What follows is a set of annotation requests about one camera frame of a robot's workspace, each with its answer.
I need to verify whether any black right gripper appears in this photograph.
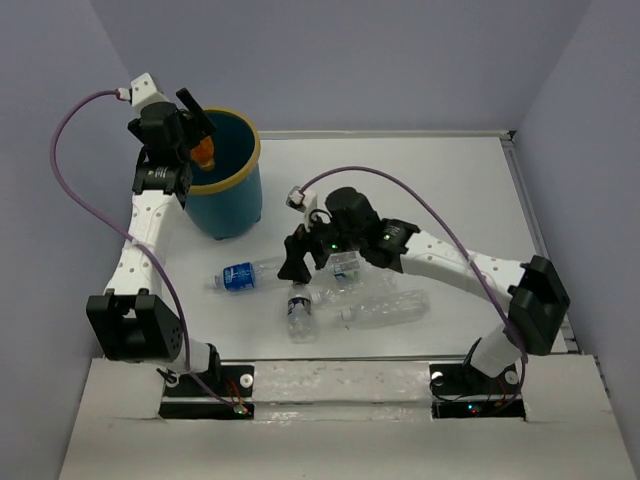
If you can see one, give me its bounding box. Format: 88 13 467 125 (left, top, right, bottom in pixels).
276 204 363 283

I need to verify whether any orange juice bottle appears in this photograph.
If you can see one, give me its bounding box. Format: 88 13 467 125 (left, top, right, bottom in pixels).
190 135 215 172

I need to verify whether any clear bottle blue label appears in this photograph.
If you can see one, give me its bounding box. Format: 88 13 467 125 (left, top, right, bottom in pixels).
204 256 284 294

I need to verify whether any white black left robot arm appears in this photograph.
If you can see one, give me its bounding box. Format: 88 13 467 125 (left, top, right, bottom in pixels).
86 87 222 395

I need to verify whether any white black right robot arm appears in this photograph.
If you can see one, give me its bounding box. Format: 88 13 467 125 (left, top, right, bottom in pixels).
278 187 570 392

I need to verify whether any teal bin yellow rim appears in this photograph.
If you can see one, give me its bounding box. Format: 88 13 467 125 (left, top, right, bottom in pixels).
185 107 263 240

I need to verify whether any small bottle black cap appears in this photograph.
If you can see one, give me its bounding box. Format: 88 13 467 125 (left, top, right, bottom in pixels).
286 283 316 342

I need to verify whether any clear bottle green white label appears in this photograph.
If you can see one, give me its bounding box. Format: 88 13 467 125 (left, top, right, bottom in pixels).
312 249 396 286

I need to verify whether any crushed clear plastic bottle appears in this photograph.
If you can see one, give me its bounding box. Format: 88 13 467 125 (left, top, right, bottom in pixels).
311 272 396 306

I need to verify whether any clear bottle white cap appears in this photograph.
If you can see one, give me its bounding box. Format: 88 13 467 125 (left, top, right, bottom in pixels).
335 290 430 330

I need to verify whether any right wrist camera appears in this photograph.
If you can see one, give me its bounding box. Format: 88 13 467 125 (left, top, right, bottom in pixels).
285 186 318 229

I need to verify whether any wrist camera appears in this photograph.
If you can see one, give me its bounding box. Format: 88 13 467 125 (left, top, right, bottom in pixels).
285 186 318 229
116 73 168 112

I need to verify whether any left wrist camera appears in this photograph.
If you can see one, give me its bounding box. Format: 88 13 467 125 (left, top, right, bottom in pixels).
116 73 168 112

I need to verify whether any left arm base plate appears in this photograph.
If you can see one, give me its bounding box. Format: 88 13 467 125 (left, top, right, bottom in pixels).
158 363 255 420

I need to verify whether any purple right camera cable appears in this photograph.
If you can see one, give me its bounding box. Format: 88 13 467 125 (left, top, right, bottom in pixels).
292 167 529 396

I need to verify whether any purple camera cable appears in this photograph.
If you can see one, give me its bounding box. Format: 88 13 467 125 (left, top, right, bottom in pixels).
49 88 251 414
292 167 529 396

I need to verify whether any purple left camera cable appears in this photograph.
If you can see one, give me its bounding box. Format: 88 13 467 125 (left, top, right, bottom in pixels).
49 88 251 414

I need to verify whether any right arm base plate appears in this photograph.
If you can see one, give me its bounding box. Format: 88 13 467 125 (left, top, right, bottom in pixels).
429 363 526 420

